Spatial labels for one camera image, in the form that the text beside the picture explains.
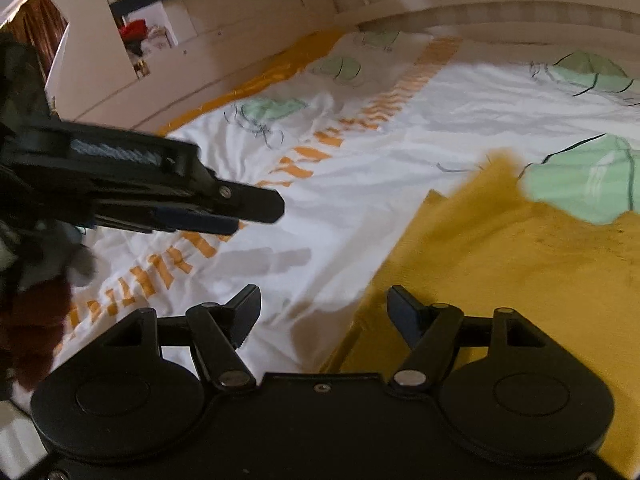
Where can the white shelf unit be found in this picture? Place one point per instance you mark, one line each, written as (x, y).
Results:
(195, 49)

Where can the red item on shelf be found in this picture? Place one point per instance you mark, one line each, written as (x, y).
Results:
(135, 31)

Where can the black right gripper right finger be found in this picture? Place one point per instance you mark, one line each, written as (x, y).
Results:
(430, 332)

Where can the white patterned duvet cover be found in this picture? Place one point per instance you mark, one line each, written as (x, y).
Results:
(354, 143)

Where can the orange bed sheet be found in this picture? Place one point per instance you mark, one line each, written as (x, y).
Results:
(280, 67)

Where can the mustard yellow knit garment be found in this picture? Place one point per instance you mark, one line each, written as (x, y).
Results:
(488, 246)

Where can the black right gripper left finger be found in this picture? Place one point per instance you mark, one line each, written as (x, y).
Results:
(217, 332)

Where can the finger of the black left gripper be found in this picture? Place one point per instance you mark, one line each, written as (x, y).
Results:
(243, 202)

